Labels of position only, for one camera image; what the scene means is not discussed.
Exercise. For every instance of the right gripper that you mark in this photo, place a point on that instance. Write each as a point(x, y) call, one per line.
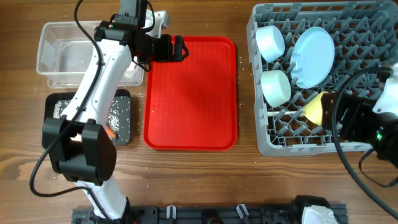
point(356, 108)

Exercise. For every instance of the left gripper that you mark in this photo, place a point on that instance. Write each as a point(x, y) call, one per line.
point(166, 55)

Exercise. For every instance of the yellow plastic cup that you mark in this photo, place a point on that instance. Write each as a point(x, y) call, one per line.
point(313, 109)

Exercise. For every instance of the large light blue plate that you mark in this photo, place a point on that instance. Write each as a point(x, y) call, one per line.
point(313, 56)

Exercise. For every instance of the mint green bowl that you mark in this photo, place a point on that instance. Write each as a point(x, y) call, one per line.
point(275, 87)

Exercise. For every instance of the small light blue bowl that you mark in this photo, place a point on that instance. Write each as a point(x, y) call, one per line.
point(270, 43)

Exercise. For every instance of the white rice pile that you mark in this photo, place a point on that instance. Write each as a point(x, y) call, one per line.
point(119, 119)

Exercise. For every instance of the orange carrot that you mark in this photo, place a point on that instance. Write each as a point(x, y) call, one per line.
point(111, 133)

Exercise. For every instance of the white plastic spoon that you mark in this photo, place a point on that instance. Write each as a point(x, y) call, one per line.
point(283, 113)

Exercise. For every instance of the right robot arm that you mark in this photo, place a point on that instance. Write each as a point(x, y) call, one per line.
point(384, 140)

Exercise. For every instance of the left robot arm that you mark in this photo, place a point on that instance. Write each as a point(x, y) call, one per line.
point(77, 143)

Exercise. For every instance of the grey dishwasher rack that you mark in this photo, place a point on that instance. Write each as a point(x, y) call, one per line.
point(364, 35)

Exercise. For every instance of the clear plastic waste bin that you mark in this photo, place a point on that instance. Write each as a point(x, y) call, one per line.
point(64, 54)

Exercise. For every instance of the red serving tray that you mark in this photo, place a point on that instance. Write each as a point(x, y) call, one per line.
point(192, 105)

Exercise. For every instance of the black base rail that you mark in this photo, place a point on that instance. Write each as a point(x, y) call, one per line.
point(277, 213)

